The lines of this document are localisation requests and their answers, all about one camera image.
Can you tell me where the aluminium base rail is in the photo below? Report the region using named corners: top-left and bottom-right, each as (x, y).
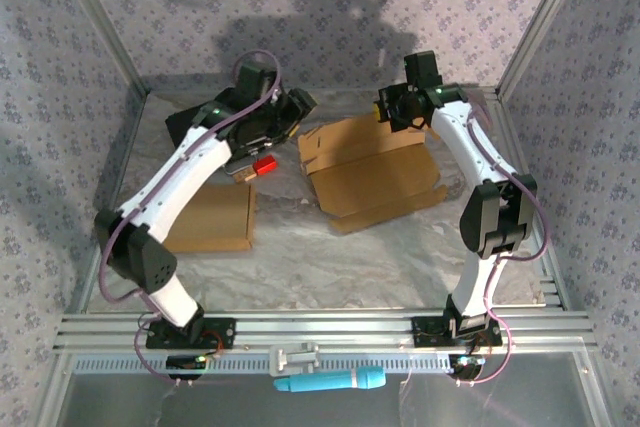
top-left (53, 310), bottom-right (597, 351)

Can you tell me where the small circuit board green LED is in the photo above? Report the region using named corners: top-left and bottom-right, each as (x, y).
top-left (448, 354), bottom-right (487, 381)
top-left (166, 354), bottom-right (210, 381)

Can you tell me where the brown cardboard box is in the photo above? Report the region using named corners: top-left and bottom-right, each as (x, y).
top-left (296, 113), bottom-right (450, 235)
top-left (163, 183), bottom-right (257, 254)

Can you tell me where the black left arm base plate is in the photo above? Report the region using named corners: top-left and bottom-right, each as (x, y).
top-left (144, 315), bottom-right (237, 351)

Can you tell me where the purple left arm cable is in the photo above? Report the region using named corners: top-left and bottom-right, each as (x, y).
top-left (98, 49), bottom-right (285, 389)

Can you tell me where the light blue marker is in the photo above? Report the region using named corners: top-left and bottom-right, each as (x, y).
top-left (272, 365), bottom-right (388, 393)

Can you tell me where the grey metal clamp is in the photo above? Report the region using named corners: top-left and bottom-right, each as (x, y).
top-left (268, 340), bottom-right (321, 378)

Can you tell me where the black hard case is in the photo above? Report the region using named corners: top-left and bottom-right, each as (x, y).
top-left (164, 102), bottom-right (276, 171)

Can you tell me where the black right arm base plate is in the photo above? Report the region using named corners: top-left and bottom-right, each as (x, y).
top-left (411, 315), bottom-right (503, 348)

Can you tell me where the grey slotted cable duct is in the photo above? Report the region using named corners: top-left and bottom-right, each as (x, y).
top-left (74, 356), bottom-right (454, 374)

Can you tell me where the aluminium table side rail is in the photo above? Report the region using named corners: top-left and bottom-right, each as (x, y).
top-left (69, 89), bottom-right (151, 316)
top-left (492, 86), bottom-right (569, 312)

